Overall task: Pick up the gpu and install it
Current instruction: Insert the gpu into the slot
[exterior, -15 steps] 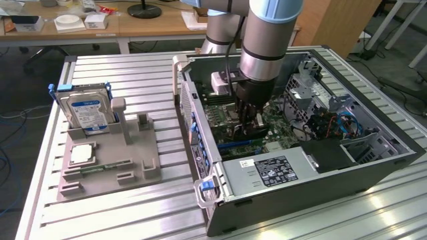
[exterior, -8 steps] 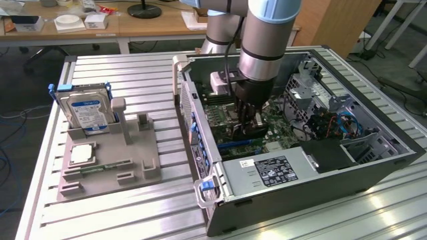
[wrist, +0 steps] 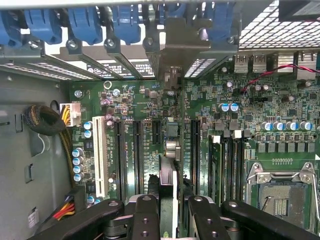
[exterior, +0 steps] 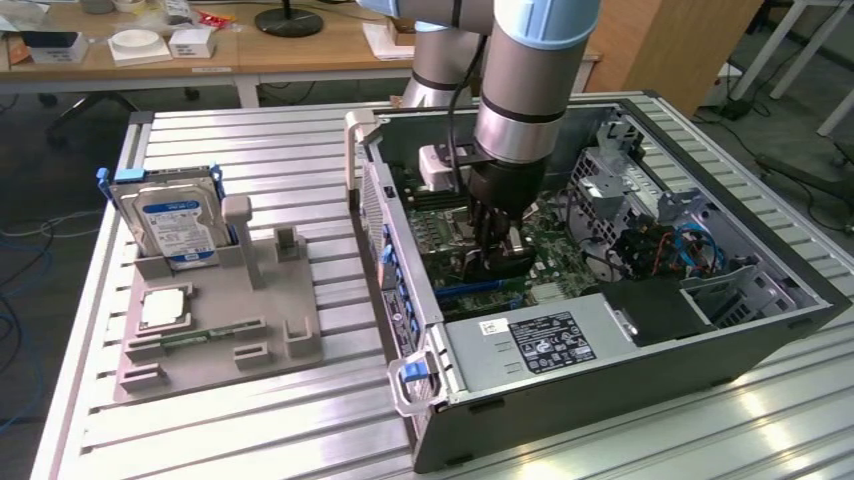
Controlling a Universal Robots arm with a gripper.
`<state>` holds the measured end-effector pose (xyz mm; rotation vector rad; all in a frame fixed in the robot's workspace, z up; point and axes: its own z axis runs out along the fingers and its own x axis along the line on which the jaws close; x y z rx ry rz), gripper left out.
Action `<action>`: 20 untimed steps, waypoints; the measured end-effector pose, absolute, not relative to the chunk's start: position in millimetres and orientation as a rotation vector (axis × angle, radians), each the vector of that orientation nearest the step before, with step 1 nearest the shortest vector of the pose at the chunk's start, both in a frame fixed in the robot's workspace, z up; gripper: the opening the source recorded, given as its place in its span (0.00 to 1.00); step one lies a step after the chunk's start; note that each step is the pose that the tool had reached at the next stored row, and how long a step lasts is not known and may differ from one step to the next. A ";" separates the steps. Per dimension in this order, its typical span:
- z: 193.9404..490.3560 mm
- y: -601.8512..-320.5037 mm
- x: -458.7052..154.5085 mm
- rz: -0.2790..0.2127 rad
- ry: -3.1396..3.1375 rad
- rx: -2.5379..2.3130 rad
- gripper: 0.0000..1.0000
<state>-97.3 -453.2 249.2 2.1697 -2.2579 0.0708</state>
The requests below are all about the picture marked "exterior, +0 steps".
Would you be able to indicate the grey power supply unit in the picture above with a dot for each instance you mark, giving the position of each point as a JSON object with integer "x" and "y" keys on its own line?
{"x": 481, "y": 355}

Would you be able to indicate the installed RAM stick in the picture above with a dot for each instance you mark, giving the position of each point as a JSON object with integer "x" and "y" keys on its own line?
{"x": 448, "y": 259}

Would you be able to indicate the silver CPU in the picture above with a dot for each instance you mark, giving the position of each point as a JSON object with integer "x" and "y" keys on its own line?
{"x": 163, "y": 307}

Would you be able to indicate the black open PC case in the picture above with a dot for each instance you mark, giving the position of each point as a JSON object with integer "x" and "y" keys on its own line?
{"x": 601, "y": 400}

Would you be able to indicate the white box with dark lid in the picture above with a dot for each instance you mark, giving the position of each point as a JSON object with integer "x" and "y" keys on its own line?
{"x": 54, "y": 47}

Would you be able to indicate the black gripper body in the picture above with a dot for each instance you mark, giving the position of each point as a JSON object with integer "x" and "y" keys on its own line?
{"x": 508, "y": 187}

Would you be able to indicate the red packet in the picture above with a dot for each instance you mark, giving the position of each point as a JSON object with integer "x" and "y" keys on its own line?
{"x": 217, "y": 21}

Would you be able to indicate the grey parts rack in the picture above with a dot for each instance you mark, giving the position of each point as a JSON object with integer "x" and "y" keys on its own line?
{"x": 234, "y": 310}

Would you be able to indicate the white table frame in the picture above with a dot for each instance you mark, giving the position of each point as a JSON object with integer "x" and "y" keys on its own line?
{"x": 762, "y": 60}

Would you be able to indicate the white paper stack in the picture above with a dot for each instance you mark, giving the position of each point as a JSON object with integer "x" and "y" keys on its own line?
{"x": 383, "y": 42}

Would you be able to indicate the black round lamp base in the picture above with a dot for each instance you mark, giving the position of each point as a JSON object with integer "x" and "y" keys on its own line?
{"x": 289, "y": 22}

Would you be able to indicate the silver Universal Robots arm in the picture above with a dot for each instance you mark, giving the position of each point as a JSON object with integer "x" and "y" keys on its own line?
{"x": 521, "y": 75}

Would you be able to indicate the graphics card with black fan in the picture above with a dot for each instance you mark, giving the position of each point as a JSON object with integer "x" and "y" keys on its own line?
{"x": 497, "y": 272}

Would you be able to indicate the hard disk with blue carrier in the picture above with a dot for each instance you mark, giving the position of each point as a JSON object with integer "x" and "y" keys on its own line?
{"x": 174, "y": 225}

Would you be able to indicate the blue release latch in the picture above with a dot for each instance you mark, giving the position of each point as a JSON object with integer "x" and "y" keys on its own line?
{"x": 412, "y": 373}

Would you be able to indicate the black RAM slot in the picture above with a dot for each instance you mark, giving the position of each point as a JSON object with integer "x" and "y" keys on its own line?
{"x": 434, "y": 202}

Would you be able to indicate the white round container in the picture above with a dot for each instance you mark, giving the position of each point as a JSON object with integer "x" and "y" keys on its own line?
{"x": 139, "y": 47}

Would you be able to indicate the wooden desk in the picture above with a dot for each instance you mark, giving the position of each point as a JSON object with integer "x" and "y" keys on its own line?
{"x": 301, "y": 50}

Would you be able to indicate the white labelled box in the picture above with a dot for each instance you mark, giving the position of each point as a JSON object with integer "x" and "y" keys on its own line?
{"x": 193, "y": 44}

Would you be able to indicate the blue expansion slot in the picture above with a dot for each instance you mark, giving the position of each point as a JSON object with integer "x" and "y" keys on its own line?
{"x": 468, "y": 291}

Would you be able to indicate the wooden cabinet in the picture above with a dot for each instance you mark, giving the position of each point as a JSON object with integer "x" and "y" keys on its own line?
{"x": 681, "y": 50}

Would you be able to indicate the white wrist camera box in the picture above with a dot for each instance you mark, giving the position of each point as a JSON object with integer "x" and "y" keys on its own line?
{"x": 437, "y": 172}

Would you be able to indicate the silver metal drive cage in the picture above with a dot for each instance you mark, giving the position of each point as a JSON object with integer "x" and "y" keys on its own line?
{"x": 608, "y": 195}

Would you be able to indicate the socket cover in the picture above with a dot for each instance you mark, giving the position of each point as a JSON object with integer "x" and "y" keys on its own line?
{"x": 534, "y": 211}

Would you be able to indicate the small silver chipset heatsink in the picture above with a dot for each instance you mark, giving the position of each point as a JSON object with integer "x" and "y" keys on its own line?
{"x": 550, "y": 294}

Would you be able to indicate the green RAM stick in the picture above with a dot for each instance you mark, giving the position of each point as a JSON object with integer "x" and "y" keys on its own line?
{"x": 201, "y": 336}

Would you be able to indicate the green motherboard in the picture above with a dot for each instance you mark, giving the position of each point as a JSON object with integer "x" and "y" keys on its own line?
{"x": 554, "y": 250}

